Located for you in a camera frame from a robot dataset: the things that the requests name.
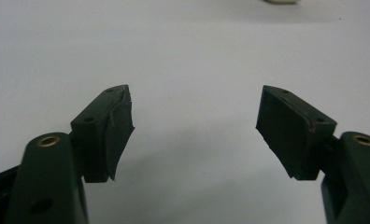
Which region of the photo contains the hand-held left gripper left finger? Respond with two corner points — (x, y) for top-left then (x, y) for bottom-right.
(69, 83), (136, 184)

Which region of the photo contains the white paper sheet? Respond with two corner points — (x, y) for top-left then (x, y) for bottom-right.
(0, 0), (370, 224)

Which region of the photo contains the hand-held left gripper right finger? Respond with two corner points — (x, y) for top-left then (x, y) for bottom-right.
(255, 84), (338, 182)

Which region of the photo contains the beige square cup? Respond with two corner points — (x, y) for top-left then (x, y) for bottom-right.
(262, 0), (302, 5)

